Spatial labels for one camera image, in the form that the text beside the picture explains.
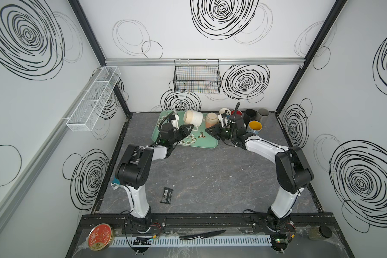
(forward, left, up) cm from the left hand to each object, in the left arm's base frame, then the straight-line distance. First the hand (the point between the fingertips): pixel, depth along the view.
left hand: (193, 126), depth 91 cm
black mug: (+17, -38, -6) cm, 42 cm away
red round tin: (-52, +37, -13) cm, 66 cm away
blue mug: (+7, -39, -8) cm, 40 cm away
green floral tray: (+3, -4, -16) cm, 17 cm away
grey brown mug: (+20, -47, -6) cm, 51 cm away
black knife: (-50, -6, -16) cm, 53 cm away
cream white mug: (+20, -29, -7) cm, 36 cm away
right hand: (-5, -7, +2) cm, 9 cm away
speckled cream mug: (+2, -1, +5) cm, 5 cm away
